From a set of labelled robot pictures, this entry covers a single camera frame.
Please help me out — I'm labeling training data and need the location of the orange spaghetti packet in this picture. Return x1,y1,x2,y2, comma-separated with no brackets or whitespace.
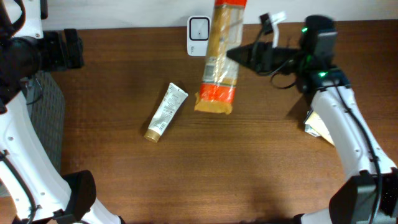
194,0,247,114

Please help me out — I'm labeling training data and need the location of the grey plastic basket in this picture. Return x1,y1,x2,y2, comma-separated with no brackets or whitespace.
22,72,65,172

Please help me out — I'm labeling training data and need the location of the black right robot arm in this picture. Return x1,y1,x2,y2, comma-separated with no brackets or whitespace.
227,15,397,223

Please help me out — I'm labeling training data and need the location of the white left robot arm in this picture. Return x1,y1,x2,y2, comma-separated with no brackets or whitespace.
1,1,123,224

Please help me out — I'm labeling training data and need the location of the white tube with gold cap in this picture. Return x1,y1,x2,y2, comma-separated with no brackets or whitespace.
144,83,188,142

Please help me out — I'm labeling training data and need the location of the white barcode scanner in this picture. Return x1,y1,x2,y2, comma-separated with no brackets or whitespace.
187,16,211,57

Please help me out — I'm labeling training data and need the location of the yellow white snack bag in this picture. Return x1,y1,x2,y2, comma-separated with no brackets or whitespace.
303,110,335,146

